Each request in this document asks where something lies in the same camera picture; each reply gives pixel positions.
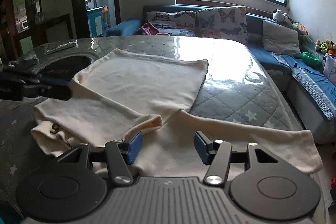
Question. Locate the blue white cabinet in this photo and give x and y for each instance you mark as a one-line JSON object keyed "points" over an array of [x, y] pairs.
{"points": [[96, 21]]}

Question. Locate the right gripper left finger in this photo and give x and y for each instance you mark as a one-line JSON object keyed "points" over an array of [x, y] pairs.
{"points": [[119, 155]]}

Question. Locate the grey quilted star table cover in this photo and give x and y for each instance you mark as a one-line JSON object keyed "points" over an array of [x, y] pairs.
{"points": [[237, 89]]}

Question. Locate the blue sofa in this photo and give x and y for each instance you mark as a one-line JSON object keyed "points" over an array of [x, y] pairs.
{"points": [[309, 91]]}

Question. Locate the dark wooden shelf unit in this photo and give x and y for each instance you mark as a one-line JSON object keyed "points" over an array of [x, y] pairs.
{"points": [[24, 27]]}

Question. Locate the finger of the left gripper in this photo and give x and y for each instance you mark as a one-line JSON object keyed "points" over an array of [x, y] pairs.
{"points": [[50, 80], [59, 92]]}

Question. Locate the pink garment on sofa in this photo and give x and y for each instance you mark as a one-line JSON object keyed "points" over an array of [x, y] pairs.
{"points": [[149, 30]]}

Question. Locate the black round induction cooktop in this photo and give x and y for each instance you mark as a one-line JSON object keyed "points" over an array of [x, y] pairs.
{"points": [[66, 67]]}

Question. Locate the cream white shirt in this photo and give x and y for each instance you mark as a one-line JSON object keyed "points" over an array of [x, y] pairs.
{"points": [[124, 92]]}

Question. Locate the butterfly print pillow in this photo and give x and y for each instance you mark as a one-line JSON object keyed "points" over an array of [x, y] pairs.
{"points": [[223, 23], [180, 23]]}

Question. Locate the clear plastic storage box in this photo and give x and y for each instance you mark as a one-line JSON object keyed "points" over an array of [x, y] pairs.
{"points": [[329, 69]]}

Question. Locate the green bowl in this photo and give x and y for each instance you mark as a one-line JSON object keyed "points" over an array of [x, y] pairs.
{"points": [[311, 59]]}

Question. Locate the grey cushion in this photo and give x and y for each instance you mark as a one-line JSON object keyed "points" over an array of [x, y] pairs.
{"points": [[280, 39]]}

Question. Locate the dark grey crumpled cloth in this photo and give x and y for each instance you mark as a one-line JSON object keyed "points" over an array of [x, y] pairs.
{"points": [[25, 61]]}

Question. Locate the left butterfly print pillow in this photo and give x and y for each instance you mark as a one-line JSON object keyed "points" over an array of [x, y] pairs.
{"points": [[180, 23]]}

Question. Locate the right butterfly print pillow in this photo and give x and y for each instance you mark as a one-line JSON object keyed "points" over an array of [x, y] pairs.
{"points": [[223, 23]]}

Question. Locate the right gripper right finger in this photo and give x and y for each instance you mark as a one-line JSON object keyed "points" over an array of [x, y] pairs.
{"points": [[217, 155]]}

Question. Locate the grey remote control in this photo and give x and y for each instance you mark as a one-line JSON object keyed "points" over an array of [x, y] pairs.
{"points": [[62, 47]]}

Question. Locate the colourful plush toy pile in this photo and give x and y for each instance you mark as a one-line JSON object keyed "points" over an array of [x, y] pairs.
{"points": [[327, 47]]}

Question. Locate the black white plush toy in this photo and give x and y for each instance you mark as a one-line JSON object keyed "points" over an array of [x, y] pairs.
{"points": [[281, 17]]}

